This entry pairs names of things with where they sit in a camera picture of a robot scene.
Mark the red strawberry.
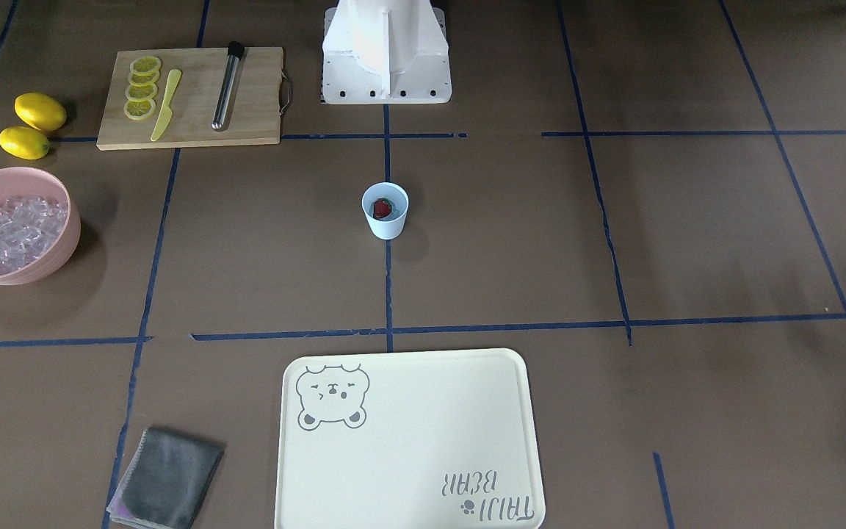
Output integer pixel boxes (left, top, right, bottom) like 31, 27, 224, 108
372, 198, 394, 220

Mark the light blue plastic cup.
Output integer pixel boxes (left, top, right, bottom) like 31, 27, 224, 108
361, 183, 410, 240

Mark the pile of clear ice cubes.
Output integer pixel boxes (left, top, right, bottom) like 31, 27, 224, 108
0, 195, 70, 276

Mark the cream bear tray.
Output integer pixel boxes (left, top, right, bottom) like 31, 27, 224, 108
273, 348, 546, 528

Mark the bamboo cutting board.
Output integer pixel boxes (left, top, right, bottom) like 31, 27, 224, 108
96, 47, 289, 151

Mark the steel muddler black tip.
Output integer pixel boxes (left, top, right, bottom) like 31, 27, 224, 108
211, 41, 245, 132

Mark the yellow plastic knife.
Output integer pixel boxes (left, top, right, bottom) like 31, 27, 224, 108
150, 69, 183, 142

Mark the grey folded cloth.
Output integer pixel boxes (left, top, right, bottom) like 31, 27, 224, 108
106, 428, 225, 528

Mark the whole lemon upper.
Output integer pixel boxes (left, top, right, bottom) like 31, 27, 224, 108
13, 93, 68, 133

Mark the whole lemon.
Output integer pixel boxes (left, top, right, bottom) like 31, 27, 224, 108
0, 125, 51, 160
13, 93, 68, 133

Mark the pink bowl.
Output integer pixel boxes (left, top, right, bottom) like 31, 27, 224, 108
0, 167, 82, 286

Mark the whole lemon lower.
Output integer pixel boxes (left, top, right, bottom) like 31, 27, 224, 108
0, 125, 51, 160

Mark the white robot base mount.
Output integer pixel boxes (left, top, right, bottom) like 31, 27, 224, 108
320, 1, 452, 105

